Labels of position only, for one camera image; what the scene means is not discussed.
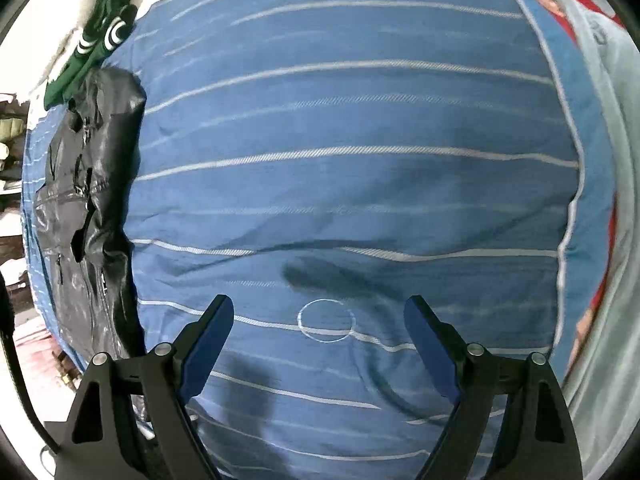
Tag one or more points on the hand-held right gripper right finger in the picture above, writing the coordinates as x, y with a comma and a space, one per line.
430, 345

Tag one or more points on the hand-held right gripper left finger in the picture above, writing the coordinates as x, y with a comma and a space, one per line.
207, 345

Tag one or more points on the black shiny jacket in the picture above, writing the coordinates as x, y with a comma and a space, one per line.
95, 195

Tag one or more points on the blue striped blanket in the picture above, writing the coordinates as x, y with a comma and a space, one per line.
340, 170

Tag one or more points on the printed red and grey blanket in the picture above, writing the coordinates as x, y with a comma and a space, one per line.
595, 110

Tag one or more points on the green and white garment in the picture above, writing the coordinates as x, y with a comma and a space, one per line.
102, 25

